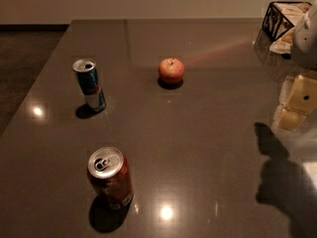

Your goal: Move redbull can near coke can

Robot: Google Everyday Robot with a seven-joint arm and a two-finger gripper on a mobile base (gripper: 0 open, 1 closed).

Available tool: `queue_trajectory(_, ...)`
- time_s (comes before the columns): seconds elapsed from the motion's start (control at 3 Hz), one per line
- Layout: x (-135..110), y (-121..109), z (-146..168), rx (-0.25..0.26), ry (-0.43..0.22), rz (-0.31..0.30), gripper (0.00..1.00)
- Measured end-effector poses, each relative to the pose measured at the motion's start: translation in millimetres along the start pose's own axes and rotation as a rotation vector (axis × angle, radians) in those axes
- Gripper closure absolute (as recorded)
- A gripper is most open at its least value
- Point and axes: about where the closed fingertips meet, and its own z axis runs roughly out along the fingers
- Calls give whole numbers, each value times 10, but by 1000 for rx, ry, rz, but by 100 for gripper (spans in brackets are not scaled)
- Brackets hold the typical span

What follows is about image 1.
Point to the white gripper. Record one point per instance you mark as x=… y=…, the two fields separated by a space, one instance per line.
x=305 y=44

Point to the blue silver redbull can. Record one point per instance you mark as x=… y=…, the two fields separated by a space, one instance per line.
x=87 y=78

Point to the red coke can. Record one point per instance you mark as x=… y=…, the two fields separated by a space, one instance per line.
x=109 y=173

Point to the white napkin stack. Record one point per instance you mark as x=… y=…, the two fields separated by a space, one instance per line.
x=283 y=44

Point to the red apple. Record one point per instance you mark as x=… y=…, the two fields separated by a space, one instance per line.
x=171 y=70

